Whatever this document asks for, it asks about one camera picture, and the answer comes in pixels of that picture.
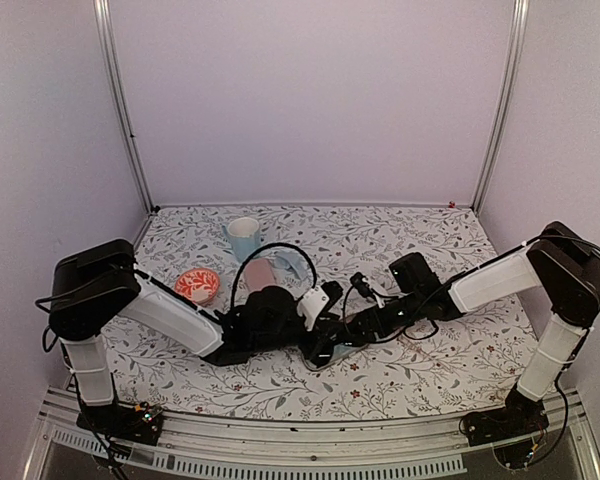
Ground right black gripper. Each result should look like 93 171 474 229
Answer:
342 291 425 345

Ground brown plaid glasses case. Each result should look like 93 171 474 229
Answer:
302 344 368 372

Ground pink glasses case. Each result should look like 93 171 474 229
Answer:
243 258 277 292

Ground light blue cleaning cloth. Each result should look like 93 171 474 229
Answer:
331 345 364 362

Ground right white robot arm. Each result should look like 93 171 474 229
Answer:
341 222 600 436

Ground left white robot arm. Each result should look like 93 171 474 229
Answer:
34 239 343 434

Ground pink translucent sunglasses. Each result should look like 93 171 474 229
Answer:
399 325 472 370

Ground small blue cloth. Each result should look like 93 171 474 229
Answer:
274 251 309 280

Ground light blue mug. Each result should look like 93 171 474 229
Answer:
222 217 261 262

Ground red patterned bowl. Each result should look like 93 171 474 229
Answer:
174 268 221 306

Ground right black cable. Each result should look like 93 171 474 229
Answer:
340 284 441 341

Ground black cable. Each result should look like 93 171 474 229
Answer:
229 242 317 311
340 284 441 341

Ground left black cable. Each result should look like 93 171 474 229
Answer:
229 242 317 311

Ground front aluminium rail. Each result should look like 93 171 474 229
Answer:
23 388 600 479

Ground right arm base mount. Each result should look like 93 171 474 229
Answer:
459 388 549 446

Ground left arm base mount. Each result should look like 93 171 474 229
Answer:
76 393 164 446

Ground right aluminium frame post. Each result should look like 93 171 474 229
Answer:
471 0 530 217

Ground aluminium frame post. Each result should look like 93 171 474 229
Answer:
93 0 154 214
471 0 530 217

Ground left aluminium frame post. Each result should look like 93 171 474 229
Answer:
93 0 154 214

